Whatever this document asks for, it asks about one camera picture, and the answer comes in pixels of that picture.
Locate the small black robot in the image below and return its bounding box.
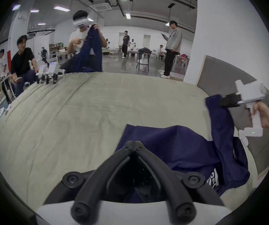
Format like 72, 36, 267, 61
40, 47, 50, 65

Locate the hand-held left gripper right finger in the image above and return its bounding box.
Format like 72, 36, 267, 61
135, 141, 225, 224

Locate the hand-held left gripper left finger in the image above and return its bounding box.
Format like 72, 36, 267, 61
44, 141, 135, 225

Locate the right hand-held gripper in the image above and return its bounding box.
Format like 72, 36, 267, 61
219, 79, 266, 148

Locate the spare hand-held gripper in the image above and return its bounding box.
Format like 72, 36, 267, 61
35, 65, 49, 85
46, 63, 66, 85

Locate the black table with bag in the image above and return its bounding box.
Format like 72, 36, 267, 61
137, 47, 153, 72

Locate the grey padded headboard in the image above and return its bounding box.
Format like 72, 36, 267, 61
196, 55, 269, 180

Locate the dark blue shirt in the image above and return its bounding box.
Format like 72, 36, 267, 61
114, 94, 251, 204

